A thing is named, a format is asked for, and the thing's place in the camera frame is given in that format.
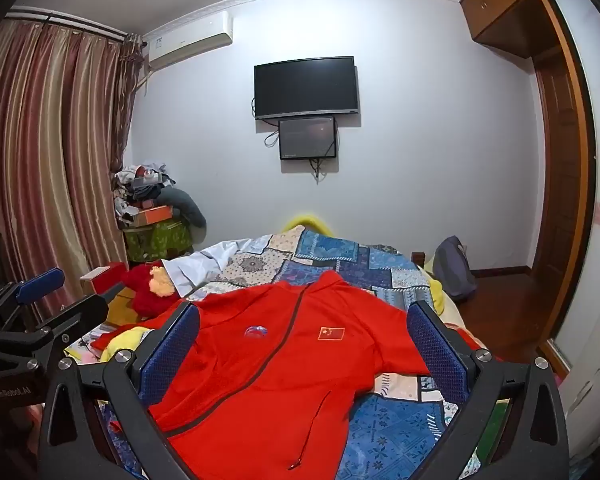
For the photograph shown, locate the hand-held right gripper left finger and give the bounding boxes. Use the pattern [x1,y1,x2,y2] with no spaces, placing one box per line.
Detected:
[37,301,201,480]

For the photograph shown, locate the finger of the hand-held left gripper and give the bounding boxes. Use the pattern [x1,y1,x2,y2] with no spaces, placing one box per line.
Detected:
[0,268,65,313]
[0,294,110,361]

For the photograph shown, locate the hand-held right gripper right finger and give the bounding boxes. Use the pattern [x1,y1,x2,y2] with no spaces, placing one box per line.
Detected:
[406,300,571,480]

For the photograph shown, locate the red zip hoodie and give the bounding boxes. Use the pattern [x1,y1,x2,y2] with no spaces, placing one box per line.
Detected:
[91,270,433,480]

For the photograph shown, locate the pile of clothes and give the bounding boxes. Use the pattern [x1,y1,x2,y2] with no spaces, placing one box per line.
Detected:
[112,162,181,209]

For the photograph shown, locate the printed bed sheet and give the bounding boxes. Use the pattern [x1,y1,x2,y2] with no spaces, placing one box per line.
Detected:
[65,322,112,363]

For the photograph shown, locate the ochre cushion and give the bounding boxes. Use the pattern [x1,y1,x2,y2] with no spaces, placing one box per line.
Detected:
[105,292,142,327]

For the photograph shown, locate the yellow blanket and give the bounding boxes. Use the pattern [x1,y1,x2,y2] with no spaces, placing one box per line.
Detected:
[100,326,153,363]

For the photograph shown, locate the red box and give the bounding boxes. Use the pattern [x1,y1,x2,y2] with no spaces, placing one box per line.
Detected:
[80,262,127,297]

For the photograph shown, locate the red plush toy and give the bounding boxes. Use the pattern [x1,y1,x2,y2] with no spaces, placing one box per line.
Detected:
[121,260,181,316]

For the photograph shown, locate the grey bag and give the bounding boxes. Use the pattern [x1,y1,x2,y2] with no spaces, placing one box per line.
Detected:
[432,236,477,303]

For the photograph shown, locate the white cloth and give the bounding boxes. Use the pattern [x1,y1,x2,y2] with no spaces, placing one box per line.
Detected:
[161,234,273,297]

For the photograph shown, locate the green patterned cloth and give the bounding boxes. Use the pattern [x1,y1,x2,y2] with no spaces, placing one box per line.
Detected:
[122,217,193,263]

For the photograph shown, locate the striped brown curtain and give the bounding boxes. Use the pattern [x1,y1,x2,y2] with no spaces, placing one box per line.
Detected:
[0,17,146,321]

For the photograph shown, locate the orange box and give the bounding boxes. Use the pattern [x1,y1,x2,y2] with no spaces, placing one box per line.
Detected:
[130,204,175,228]

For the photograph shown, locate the blue patchwork quilt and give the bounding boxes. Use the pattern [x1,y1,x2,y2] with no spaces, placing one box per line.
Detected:
[65,225,481,480]

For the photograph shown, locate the yellow cushion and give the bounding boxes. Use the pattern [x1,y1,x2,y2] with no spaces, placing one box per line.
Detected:
[280,213,336,235]

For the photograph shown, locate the wooden door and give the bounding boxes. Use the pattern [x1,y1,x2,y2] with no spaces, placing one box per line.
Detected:
[532,45,597,283]

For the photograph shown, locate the small black monitor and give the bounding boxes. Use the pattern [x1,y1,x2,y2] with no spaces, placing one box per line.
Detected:
[278,116,337,161]

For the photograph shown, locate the white air conditioner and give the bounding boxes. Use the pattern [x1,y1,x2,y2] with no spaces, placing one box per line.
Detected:
[141,11,234,72]

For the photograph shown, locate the wooden overhead cabinet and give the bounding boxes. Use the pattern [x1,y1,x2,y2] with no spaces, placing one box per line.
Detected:
[457,0,556,58]

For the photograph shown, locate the white curtain rail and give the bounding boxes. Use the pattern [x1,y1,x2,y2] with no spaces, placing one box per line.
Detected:
[5,5,143,43]

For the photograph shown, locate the black wall television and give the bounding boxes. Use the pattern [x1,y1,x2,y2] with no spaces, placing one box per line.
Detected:
[253,56,359,121]

